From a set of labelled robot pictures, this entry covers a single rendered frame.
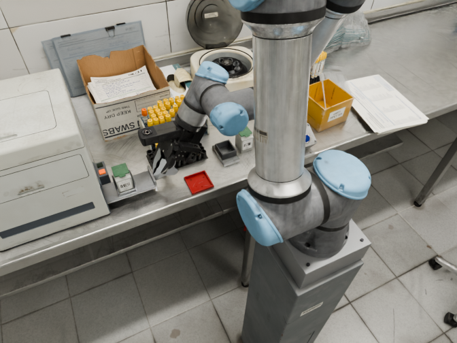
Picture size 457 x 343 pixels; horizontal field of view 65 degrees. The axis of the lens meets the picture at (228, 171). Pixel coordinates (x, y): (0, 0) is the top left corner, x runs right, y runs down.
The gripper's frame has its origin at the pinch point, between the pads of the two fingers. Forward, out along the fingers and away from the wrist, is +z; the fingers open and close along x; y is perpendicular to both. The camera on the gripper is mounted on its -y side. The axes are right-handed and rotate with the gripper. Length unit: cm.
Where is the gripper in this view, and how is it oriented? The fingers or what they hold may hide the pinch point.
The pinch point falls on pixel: (154, 175)
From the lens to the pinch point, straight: 102.5
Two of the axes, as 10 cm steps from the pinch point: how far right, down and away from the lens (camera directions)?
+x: -4.4, -6.7, 6.0
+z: -4.7, 7.4, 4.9
